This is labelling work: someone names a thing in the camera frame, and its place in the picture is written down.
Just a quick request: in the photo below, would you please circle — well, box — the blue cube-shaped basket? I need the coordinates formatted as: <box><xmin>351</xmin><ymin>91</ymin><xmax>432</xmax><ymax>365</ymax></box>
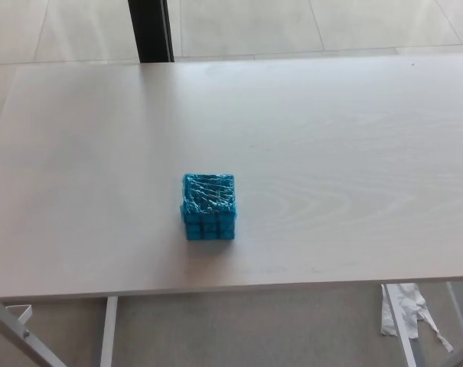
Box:
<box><xmin>178</xmin><ymin>172</ymin><xmax>240</xmax><ymax>242</ymax></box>

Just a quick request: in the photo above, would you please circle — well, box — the white metal table leg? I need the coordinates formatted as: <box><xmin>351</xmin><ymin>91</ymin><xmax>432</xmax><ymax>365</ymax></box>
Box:
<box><xmin>382</xmin><ymin>284</ymin><xmax>418</xmax><ymax>367</ymax></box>
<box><xmin>99</xmin><ymin>294</ymin><xmax>119</xmax><ymax>367</ymax></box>

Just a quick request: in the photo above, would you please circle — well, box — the white torn paper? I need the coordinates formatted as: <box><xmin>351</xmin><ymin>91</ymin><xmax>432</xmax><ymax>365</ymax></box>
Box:
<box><xmin>380</xmin><ymin>282</ymin><xmax>455</xmax><ymax>353</ymax></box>

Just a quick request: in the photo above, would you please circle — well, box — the pale metal table strut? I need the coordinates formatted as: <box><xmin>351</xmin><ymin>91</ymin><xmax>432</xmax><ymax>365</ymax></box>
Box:
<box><xmin>447</xmin><ymin>281</ymin><xmax>463</xmax><ymax>343</ymax></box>

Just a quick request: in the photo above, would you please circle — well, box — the grey diagonal table brace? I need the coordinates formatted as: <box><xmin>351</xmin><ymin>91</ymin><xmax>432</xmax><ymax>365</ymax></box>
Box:
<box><xmin>0</xmin><ymin>301</ymin><xmax>67</xmax><ymax>367</ymax></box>

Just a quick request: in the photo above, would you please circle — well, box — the black vertical post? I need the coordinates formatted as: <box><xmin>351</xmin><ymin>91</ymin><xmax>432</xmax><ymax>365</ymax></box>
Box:
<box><xmin>126</xmin><ymin>0</ymin><xmax>175</xmax><ymax>63</ymax></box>

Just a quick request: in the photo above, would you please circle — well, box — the white metal hook bracket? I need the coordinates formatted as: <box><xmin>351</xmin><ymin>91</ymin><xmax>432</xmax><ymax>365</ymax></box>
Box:
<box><xmin>3</xmin><ymin>304</ymin><xmax>34</xmax><ymax>324</ymax></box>

